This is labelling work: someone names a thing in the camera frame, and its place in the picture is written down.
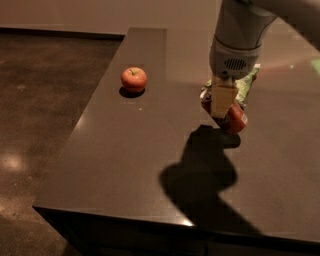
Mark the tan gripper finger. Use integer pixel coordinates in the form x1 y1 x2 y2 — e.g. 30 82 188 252
211 76 238 118

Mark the red coke can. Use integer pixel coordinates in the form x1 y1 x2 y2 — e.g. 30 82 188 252
200 87 248 134

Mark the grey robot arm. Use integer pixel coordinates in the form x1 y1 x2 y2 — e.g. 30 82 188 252
210 0 320 118

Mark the green chip bag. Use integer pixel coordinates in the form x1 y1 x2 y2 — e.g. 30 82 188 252
200 64 261 108

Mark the red apple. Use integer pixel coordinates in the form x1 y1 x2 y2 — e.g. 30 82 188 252
121 67 147 93

